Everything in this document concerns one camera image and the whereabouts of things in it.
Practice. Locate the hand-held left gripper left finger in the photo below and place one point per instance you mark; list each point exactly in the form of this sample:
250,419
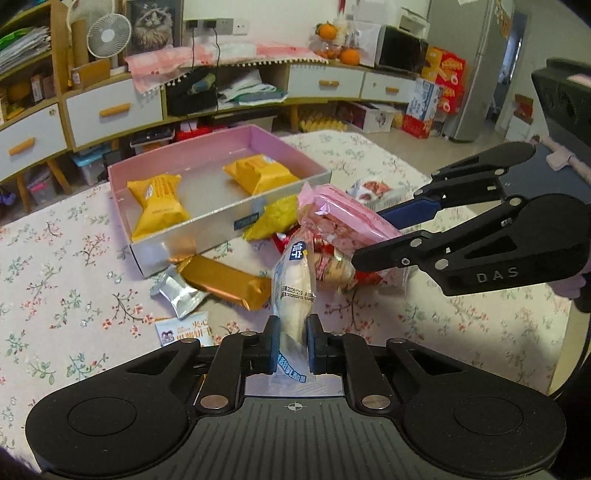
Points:
273,344

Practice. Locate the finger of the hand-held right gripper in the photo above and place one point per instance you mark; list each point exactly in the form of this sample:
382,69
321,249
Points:
383,258
411,210

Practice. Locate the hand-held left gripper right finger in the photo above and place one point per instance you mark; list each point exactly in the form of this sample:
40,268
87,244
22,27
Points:
315,344

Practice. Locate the clear cookie packet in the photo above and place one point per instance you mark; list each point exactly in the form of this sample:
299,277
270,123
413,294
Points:
332,270

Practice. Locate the pink snack packet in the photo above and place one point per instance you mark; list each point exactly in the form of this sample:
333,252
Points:
341,217

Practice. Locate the clear bread packet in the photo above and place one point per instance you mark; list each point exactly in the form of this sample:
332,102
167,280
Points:
293,281

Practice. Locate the golden brown snack bar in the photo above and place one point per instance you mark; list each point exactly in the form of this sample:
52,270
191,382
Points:
226,281

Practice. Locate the pink cardboard box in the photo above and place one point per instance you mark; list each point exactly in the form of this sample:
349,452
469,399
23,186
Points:
207,184

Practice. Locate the person's right hand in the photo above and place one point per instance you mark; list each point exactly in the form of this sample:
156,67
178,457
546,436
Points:
572,288

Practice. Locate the white packet with red print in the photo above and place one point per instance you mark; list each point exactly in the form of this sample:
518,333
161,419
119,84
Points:
374,191

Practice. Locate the small white printed packet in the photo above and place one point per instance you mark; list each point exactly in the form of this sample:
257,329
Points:
184,330

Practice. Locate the white printed box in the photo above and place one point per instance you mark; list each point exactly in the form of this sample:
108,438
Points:
376,119

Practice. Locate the blue and white carton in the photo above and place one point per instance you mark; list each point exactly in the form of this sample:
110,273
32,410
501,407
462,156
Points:
422,108

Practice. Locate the silver foil snack packet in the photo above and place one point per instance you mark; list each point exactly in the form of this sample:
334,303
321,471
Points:
178,293

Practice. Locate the mustard yellow snack packet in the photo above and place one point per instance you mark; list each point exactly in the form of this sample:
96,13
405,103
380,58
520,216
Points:
272,217

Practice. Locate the yellow egg tray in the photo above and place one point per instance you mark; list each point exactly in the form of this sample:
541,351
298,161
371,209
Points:
323,125

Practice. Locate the white drawer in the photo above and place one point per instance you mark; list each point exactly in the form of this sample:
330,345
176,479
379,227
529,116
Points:
325,83
32,143
390,88
115,110

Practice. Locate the long wooden drawer cabinet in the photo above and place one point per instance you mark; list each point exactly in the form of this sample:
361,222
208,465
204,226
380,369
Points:
323,102

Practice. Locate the red gift boxes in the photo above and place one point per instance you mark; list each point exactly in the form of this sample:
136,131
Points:
450,74

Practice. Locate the silver refrigerator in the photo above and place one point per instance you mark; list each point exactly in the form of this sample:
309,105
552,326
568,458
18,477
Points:
461,69

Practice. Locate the black microwave oven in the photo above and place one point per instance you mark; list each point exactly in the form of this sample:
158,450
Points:
401,50

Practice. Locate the orange fruit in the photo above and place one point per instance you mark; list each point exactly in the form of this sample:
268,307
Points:
349,55
328,31

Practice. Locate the oranges on cabinet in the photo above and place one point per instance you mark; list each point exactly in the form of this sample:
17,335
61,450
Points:
364,41

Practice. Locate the bag of oranges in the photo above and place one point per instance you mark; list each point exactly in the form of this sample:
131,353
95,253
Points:
323,50

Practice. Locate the green blue pouch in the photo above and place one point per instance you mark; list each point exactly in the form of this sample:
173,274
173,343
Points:
203,83

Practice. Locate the blue lidded storage bin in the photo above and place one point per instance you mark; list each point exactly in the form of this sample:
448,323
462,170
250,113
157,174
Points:
90,166

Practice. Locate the small clear storage bin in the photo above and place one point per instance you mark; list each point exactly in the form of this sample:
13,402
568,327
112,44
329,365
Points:
41,182

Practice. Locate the pink cloth with pompom trim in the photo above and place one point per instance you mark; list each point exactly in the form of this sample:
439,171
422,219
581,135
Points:
171,60

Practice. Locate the framed cat picture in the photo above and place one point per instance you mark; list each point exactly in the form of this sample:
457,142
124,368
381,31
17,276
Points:
154,23

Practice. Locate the small cardboard box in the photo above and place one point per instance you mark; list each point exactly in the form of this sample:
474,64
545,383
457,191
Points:
90,74

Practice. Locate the small white desk fan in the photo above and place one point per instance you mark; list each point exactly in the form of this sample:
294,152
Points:
108,34

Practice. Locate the cardboard tube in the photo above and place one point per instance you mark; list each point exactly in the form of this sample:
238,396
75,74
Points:
79,44

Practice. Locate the orange round object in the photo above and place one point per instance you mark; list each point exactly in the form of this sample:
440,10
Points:
18,90

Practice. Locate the wooden shelf cabinet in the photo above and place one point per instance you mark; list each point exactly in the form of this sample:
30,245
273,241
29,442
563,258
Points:
59,46

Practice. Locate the stack of papers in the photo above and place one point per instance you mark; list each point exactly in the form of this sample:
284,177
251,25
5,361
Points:
23,48

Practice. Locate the grey wall socket panel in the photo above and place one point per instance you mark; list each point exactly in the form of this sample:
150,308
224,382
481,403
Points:
224,25

